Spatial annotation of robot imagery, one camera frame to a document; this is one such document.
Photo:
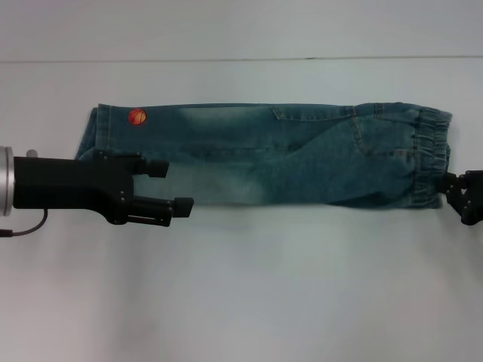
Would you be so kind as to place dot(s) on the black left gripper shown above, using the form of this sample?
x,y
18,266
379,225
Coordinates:
x,y
68,184

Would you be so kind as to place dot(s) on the small grey left wrist plug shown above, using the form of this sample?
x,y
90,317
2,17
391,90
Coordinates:
x,y
32,153

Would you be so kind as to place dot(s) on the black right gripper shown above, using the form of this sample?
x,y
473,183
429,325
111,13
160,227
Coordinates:
x,y
475,203

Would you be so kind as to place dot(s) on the blue denim shorts with embroidery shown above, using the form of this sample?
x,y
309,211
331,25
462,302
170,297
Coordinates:
x,y
264,158

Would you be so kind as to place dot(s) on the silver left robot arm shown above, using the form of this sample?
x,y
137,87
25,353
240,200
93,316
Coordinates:
x,y
5,181

